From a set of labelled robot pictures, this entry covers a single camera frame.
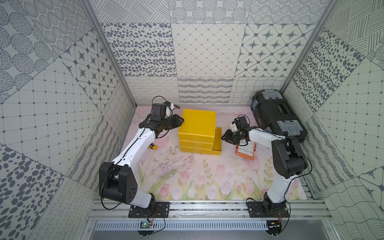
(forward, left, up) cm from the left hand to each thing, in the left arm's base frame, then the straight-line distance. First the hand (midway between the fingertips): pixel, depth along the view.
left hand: (182, 118), depth 83 cm
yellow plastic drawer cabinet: (-12, -9, +2) cm, 15 cm away
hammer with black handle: (+31, +10, -21) cm, 39 cm away
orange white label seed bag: (-9, -40, -22) cm, 47 cm away
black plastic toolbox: (+11, -57, -7) cm, 58 cm away
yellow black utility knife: (-6, +20, -21) cm, 30 cm away
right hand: (-2, -26, -20) cm, 33 cm away
